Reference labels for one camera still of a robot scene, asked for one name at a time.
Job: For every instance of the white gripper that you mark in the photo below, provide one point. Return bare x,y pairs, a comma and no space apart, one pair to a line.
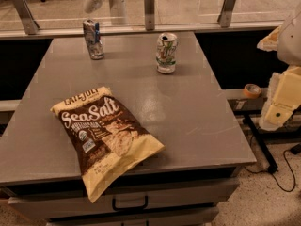
292,40

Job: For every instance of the left metal glass bracket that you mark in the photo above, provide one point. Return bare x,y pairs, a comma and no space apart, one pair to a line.
29,24

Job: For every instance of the right metal glass bracket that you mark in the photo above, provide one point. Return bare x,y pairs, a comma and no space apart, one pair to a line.
224,18

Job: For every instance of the orange tape roll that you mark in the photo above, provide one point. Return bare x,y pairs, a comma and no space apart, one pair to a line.
252,91

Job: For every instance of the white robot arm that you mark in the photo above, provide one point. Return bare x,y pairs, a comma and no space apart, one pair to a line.
289,39

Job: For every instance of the brown sea salt chip bag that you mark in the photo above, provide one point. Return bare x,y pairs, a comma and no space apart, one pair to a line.
107,137

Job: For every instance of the grey top drawer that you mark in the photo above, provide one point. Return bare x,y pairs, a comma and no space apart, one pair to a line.
119,199

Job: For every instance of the middle metal glass bracket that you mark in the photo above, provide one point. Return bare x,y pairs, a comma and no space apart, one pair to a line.
149,14

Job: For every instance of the black table leg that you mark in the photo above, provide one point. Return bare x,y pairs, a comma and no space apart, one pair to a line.
272,168

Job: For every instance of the metal glass bracket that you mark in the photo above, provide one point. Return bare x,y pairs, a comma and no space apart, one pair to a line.
29,24
224,18
149,14

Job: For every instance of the grey lower drawer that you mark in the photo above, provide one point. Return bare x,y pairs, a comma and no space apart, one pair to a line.
186,217

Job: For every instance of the grey drawer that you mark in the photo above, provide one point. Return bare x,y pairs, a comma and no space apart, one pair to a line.
119,199
186,217

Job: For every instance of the white green soda can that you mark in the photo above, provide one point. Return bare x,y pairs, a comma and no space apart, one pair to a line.
167,45

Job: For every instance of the silver blue redbull can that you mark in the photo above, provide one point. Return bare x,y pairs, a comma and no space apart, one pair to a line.
93,39

